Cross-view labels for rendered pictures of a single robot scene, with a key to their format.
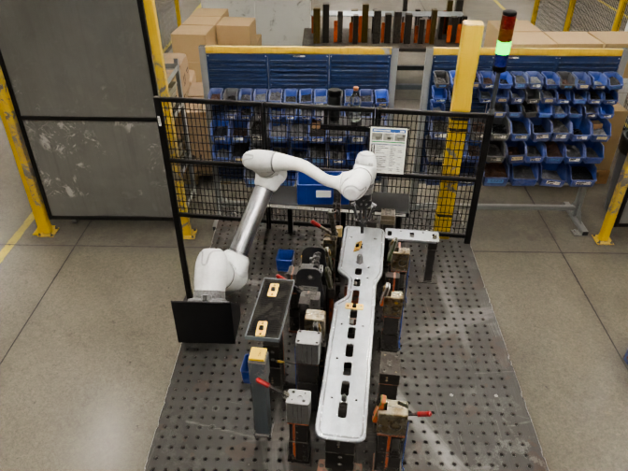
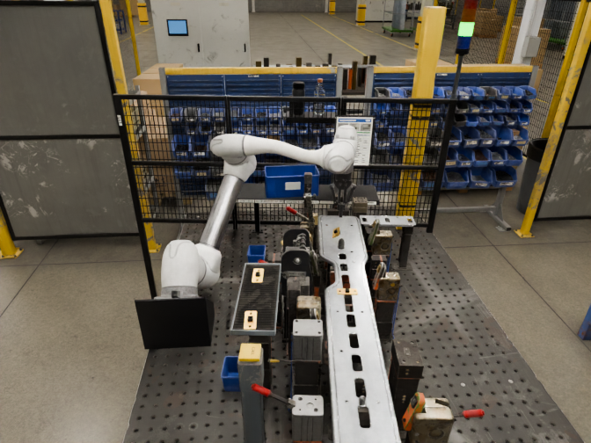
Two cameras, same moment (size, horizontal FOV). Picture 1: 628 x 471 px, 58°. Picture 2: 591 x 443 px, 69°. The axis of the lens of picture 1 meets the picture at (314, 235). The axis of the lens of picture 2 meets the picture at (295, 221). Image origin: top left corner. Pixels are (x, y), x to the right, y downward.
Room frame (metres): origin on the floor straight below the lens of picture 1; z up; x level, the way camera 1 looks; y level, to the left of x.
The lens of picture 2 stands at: (0.58, 0.19, 2.10)
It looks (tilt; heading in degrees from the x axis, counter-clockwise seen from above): 29 degrees down; 353
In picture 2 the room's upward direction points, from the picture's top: 1 degrees clockwise
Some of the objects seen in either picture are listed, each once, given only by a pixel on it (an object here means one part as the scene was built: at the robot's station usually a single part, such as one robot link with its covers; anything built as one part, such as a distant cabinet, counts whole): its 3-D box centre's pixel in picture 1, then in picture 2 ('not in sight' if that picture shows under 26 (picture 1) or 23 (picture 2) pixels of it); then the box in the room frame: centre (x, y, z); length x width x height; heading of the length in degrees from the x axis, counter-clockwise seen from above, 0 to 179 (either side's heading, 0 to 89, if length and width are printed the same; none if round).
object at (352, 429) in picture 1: (355, 310); (349, 295); (1.93, -0.19, 1.00); 1.38 x 0.22 x 0.02; 172
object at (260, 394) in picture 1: (261, 394); (252, 405); (1.51, 0.21, 0.92); 0.08 x 0.08 x 0.44; 82
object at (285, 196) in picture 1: (332, 200); (300, 193); (2.87, -0.11, 1.02); 0.90 x 0.22 x 0.03; 82
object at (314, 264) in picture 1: (312, 297); (296, 286); (2.08, 0.00, 0.94); 0.18 x 0.13 x 0.49; 172
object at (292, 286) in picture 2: (305, 332); (294, 325); (1.89, 0.04, 0.90); 0.05 x 0.05 x 0.40; 82
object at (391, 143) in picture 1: (387, 149); (353, 141); (2.95, -0.42, 1.30); 0.23 x 0.02 x 0.31; 82
